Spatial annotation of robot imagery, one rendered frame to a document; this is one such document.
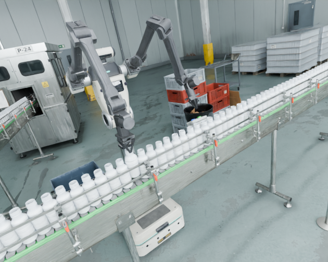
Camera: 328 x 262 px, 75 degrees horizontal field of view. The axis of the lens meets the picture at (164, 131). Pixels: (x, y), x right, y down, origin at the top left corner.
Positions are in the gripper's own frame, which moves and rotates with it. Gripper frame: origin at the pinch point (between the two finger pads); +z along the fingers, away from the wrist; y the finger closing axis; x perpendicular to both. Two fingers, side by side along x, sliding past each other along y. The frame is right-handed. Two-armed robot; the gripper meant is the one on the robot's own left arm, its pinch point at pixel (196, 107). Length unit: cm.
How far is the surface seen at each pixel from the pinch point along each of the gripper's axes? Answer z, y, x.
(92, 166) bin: 12, -76, 44
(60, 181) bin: 13, -100, 44
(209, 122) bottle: 11.2, -7.7, -17.3
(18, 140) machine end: -55, -137, 377
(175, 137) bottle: 10.1, -36.8, -19.1
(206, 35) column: -259, 699, 620
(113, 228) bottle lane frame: 40, -87, -12
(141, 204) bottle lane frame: 36, -69, -13
